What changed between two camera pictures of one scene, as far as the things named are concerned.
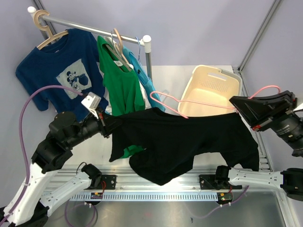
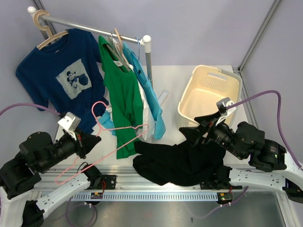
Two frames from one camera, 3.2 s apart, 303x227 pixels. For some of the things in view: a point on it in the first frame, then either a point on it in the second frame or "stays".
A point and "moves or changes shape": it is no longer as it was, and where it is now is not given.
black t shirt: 172,144 moves or changes shape
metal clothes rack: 146,40 stays
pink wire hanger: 152,96 -> 146,126
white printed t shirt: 109,42 -> 149,132
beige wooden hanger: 35,16 stays
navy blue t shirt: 73,60 stays
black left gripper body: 104,126 -> 68,145
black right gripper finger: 285,94 -> 208,120
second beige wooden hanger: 120,46 stays
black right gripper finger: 254,110 -> 197,136
